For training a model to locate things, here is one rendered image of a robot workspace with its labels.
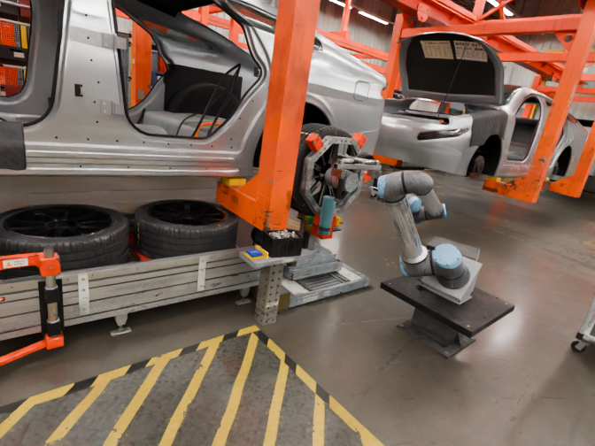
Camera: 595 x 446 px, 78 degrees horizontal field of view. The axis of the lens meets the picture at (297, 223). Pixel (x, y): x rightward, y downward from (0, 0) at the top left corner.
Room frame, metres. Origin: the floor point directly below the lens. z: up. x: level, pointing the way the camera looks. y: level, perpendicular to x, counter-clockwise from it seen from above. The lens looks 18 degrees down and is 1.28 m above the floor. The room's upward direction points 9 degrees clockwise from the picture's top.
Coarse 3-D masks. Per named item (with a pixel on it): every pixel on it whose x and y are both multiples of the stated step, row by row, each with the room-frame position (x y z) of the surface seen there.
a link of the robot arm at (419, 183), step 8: (408, 176) 1.82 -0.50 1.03; (416, 176) 1.82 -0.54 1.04; (424, 176) 1.83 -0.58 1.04; (408, 184) 1.80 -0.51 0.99; (416, 184) 1.80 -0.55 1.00; (424, 184) 1.82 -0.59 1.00; (432, 184) 1.85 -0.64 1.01; (408, 192) 1.82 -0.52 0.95; (416, 192) 1.83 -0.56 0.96; (424, 192) 1.84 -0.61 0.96; (432, 192) 1.94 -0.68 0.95; (424, 200) 1.97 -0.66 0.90; (432, 200) 1.99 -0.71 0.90; (424, 208) 2.28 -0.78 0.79; (432, 208) 2.08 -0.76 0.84; (440, 208) 2.16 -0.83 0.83; (432, 216) 2.22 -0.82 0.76; (440, 216) 2.22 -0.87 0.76
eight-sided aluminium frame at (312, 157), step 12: (324, 144) 2.43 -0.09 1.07; (348, 144) 2.64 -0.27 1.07; (312, 156) 2.38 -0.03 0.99; (312, 168) 2.37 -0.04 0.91; (360, 180) 2.70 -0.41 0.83; (300, 192) 2.39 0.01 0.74; (348, 192) 2.70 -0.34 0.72; (312, 204) 2.41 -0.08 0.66; (336, 204) 2.64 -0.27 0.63; (348, 204) 2.64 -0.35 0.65
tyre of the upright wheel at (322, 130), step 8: (304, 128) 2.61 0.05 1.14; (312, 128) 2.58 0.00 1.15; (320, 128) 2.54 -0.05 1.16; (328, 128) 2.55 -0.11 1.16; (336, 128) 2.60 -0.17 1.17; (304, 136) 2.50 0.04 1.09; (344, 136) 2.65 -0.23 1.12; (304, 144) 2.44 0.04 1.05; (304, 152) 2.43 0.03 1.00; (296, 168) 2.40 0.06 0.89; (296, 176) 2.40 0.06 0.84; (296, 184) 2.41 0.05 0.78; (296, 192) 2.42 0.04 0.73; (296, 200) 2.43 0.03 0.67; (304, 200) 2.47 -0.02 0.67; (296, 208) 2.49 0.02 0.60; (304, 208) 2.48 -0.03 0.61; (312, 216) 2.54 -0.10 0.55
